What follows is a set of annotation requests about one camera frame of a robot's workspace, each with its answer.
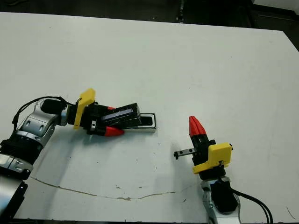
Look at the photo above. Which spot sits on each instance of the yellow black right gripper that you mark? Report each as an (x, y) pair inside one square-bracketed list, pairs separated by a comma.
[(219, 154)]

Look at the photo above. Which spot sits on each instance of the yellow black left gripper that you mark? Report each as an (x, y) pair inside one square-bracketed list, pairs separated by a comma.
[(85, 102)]

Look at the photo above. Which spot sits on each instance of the black box lid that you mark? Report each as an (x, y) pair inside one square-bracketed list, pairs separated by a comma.
[(123, 115)]

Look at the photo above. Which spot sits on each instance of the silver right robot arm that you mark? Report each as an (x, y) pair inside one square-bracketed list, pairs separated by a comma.
[(222, 200)]

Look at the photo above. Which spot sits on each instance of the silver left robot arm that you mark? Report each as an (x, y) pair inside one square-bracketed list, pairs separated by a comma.
[(35, 126)]

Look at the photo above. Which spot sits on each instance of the white-lined black box base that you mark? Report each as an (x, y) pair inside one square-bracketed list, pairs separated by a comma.
[(144, 130)]

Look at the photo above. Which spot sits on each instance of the white panel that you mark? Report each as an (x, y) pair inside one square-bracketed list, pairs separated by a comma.
[(275, 4)]

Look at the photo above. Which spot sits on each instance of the black stand post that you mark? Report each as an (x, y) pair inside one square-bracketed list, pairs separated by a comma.
[(181, 11)]

